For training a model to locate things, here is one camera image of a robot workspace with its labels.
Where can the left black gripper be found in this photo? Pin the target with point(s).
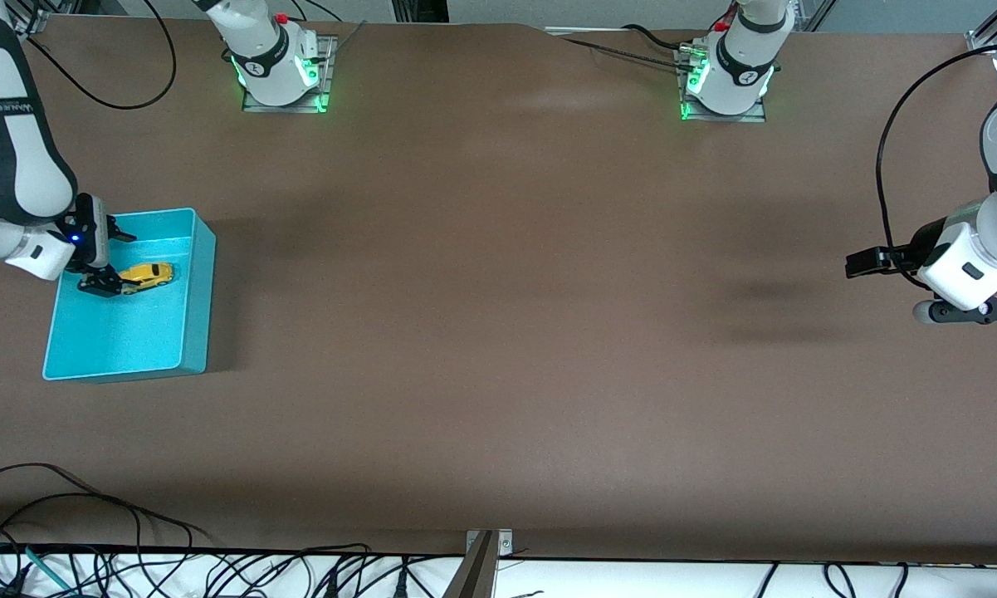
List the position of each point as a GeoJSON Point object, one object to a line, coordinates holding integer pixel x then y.
{"type": "Point", "coordinates": [927, 242]}

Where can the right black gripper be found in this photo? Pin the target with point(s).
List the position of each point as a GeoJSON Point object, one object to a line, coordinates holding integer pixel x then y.
{"type": "Point", "coordinates": [93, 235]}

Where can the yellow beetle toy car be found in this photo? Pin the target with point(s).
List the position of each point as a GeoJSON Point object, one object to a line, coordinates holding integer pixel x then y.
{"type": "Point", "coordinates": [151, 274]}

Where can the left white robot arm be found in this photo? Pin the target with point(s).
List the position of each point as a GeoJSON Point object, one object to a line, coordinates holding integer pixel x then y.
{"type": "Point", "coordinates": [955, 266]}

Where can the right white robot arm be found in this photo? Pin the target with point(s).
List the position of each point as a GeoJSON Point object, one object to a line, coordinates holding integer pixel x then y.
{"type": "Point", "coordinates": [17, 174]}

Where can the teal plastic bin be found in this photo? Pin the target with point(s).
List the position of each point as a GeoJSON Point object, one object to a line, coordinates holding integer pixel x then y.
{"type": "Point", "coordinates": [133, 332]}

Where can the slanted aluminium profile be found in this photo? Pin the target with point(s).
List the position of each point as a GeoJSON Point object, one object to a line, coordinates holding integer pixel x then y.
{"type": "Point", "coordinates": [809, 12]}

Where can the grey metal bar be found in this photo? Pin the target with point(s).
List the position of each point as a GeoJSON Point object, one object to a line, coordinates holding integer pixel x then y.
{"type": "Point", "coordinates": [473, 577]}

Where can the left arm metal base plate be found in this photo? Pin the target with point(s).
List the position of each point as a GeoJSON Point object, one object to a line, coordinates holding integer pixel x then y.
{"type": "Point", "coordinates": [730, 118]}

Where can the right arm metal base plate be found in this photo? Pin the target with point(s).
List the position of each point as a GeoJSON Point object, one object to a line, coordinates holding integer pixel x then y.
{"type": "Point", "coordinates": [282, 108]}

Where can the silver table rail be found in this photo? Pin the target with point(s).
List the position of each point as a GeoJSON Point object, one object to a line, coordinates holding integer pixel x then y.
{"type": "Point", "coordinates": [581, 31]}

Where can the small metal edge bracket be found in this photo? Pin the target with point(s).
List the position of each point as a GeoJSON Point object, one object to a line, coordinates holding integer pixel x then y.
{"type": "Point", "coordinates": [506, 544]}

